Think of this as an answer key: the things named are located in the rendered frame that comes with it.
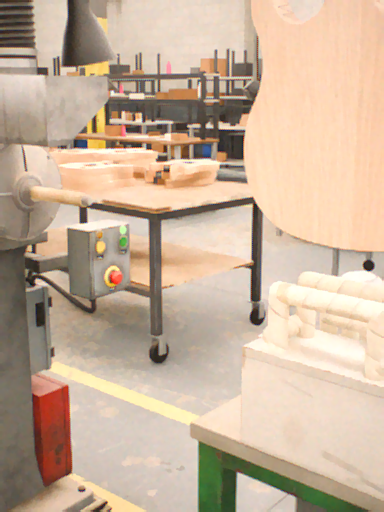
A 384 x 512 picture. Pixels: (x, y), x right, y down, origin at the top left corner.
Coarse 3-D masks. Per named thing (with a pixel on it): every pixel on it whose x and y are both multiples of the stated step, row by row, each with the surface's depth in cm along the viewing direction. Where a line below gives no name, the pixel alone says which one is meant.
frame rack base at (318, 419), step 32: (256, 352) 110; (288, 352) 108; (320, 352) 109; (352, 352) 108; (256, 384) 111; (288, 384) 107; (320, 384) 103; (352, 384) 99; (256, 416) 112; (288, 416) 108; (320, 416) 104; (352, 416) 100; (256, 448) 113; (288, 448) 109; (320, 448) 105; (352, 448) 101; (352, 480) 102
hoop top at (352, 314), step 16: (272, 288) 107; (288, 288) 105; (304, 288) 104; (288, 304) 106; (304, 304) 103; (320, 304) 101; (336, 304) 100; (352, 304) 98; (368, 304) 97; (368, 320) 97
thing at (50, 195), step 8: (32, 192) 171; (40, 192) 169; (48, 192) 167; (56, 192) 165; (64, 192) 164; (72, 192) 163; (48, 200) 168; (56, 200) 166; (64, 200) 164; (72, 200) 162; (80, 200) 160
